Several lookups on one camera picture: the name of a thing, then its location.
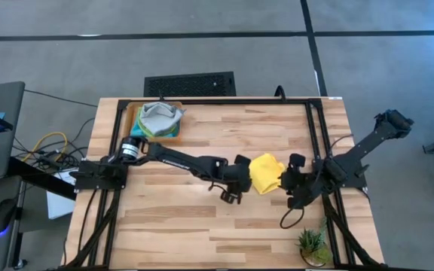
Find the yellow floor cable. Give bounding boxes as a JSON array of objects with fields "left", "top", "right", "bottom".
[{"left": 23, "top": 131, "right": 69, "bottom": 163}]

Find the black aluminium table frame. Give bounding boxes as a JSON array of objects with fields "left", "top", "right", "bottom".
[{"left": 64, "top": 96, "right": 387, "bottom": 271}]

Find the black desk beam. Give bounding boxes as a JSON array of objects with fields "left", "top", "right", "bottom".
[{"left": 8, "top": 156, "right": 78, "bottom": 201}]

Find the small potted succulent plant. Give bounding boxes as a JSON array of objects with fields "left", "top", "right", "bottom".
[{"left": 298, "top": 217, "right": 334, "bottom": 269}]

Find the black floor cable bundle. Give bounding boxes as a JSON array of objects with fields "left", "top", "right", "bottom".
[{"left": 13, "top": 117, "right": 96, "bottom": 171}]

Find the grey microfiber towel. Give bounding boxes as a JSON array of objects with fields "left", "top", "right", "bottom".
[{"left": 138, "top": 101, "right": 186, "bottom": 137}]

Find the thin black floor cable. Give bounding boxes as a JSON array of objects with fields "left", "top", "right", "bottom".
[{"left": 24, "top": 88, "right": 98, "bottom": 108}]

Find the tan cardboard bin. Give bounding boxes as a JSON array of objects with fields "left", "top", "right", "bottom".
[{"left": 124, "top": 100, "right": 184, "bottom": 146}]

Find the blue microfiber towel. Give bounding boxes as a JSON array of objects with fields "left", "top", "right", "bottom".
[{"left": 130, "top": 108, "right": 180, "bottom": 139}]

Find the black computer mouse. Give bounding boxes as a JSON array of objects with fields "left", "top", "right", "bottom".
[{"left": 0, "top": 198, "right": 17, "bottom": 236}]

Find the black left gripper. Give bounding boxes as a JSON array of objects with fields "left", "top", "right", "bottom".
[{"left": 216, "top": 154, "right": 255, "bottom": 204}]

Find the black right camera cable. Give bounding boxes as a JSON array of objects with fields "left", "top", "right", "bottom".
[{"left": 279, "top": 206, "right": 305, "bottom": 230}]

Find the white paper sheet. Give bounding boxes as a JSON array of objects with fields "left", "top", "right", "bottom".
[{"left": 46, "top": 168, "right": 77, "bottom": 221}]

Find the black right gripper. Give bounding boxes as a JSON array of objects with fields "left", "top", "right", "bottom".
[{"left": 280, "top": 153, "right": 326, "bottom": 210}]

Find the yellow microfiber towel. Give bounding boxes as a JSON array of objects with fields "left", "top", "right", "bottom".
[{"left": 249, "top": 152, "right": 286, "bottom": 196}]

